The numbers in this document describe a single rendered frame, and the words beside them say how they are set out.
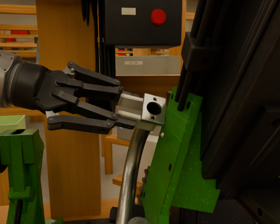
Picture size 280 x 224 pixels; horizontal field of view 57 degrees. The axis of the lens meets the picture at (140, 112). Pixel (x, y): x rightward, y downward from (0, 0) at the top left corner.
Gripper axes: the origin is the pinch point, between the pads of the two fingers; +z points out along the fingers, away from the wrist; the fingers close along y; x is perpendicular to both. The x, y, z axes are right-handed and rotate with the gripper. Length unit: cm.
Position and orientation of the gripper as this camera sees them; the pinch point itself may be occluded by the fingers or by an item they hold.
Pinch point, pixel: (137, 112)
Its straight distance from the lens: 45.3
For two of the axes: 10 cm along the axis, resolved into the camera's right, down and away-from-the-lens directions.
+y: 1.0, -8.2, 5.7
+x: -2.7, 5.3, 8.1
